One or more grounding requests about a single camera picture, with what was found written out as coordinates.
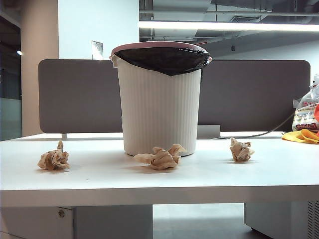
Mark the white ribbed trash can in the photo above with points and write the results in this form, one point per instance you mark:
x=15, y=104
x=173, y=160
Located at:
x=159, y=112

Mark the black trash bag liner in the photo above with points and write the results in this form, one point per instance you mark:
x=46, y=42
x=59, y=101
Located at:
x=162, y=61

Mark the wide crumpled brown paper ball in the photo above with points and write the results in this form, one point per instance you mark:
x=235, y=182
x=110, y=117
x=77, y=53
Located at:
x=162, y=160

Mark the grey box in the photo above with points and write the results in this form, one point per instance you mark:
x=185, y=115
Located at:
x=210, y=132

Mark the grey desk divider panel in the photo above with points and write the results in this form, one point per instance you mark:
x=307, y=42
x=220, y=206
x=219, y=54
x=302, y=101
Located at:
x=79, y=99

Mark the compact crumpled brown paper ball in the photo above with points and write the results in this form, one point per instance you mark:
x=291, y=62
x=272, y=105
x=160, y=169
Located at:
x=239, y=153

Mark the white drawer cabinet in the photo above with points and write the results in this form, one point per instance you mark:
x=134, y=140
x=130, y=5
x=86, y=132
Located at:
x=112, y=221

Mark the long ceiling light strip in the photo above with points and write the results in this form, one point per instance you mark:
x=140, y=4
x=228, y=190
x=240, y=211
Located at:
x=224, y=25

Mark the ceiling air vent grille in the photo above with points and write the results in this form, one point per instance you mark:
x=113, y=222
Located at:
x=245, y=18

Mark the round cabinet lock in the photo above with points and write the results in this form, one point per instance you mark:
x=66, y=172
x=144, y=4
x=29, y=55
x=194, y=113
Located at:
x=60, y=213

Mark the yellow cloth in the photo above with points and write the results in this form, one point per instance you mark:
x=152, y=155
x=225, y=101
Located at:
x=296, y=136

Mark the printed clear plastic bag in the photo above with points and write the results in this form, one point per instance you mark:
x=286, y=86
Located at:
x=305, y=112

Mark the white vented cabinet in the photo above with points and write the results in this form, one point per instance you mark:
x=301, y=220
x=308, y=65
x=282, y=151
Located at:
x=274, y=216

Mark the small round lamp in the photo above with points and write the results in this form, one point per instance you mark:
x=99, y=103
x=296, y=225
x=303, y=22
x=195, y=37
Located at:
x=19, y=52

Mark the orange plastic item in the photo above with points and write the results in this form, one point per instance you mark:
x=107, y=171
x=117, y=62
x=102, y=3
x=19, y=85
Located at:
x=317, y=110

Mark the white divider bracket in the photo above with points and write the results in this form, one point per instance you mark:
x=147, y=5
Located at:
x=64, y=136

